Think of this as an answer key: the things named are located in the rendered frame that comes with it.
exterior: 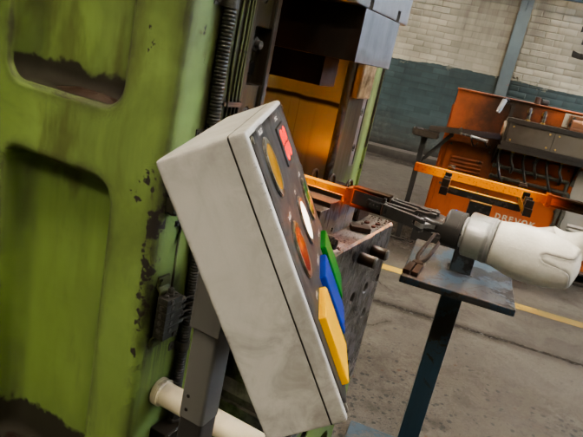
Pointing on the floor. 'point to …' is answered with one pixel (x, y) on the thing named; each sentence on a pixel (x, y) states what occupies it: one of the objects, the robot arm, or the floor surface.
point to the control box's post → (202, 385)
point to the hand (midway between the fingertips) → (370, 200)
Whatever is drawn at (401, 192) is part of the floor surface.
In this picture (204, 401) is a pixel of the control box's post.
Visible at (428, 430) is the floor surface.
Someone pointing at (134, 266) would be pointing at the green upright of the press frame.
